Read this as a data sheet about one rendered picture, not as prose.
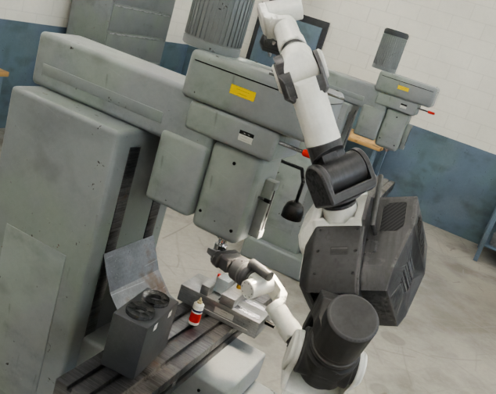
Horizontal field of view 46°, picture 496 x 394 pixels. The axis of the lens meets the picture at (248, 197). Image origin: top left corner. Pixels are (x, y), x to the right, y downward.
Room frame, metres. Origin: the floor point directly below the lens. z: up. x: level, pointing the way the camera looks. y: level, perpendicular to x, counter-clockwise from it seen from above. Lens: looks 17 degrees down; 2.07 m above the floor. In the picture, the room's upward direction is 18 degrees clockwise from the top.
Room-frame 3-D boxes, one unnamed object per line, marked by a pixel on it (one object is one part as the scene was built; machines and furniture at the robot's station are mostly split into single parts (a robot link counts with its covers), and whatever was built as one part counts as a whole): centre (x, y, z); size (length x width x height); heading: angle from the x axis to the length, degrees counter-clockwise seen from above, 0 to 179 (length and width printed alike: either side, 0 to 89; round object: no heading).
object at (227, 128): (1.97, 0.08, 1.68); 0.34 x 0.24 x 0.10; 69
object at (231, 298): (2.08, -0.07, 1.02); 0.15 x 0.06 x 0.04; 161
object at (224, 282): (2.09, -0.01, 1.04); 0.06 x 0.05 x 0.06; 161
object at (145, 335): (1.63, 0.20, 1.03); 0.22 x 0.12 x 0.20; 166
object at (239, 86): (1.96, 0.05, 1.81); 0.47 x 0.26 x 0.16; 69
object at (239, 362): (1.95, 0.04, 0.79); 0.50 x 0.35 x 0.12; 69
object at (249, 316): (2.08, -0.04, 0.98); 0.35 x 0.15 x 0.11; 71
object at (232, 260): (1.89, -0.03, 1.22); 0.13 x 0.12 x 0.10; 137
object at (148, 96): (2.13, 0.51, 1.66); 0.80 x 0.23 x 0.20; 69
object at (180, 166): (2.03, 0.22, 1.47); 0.24 x 0.19 x 0.26; 159
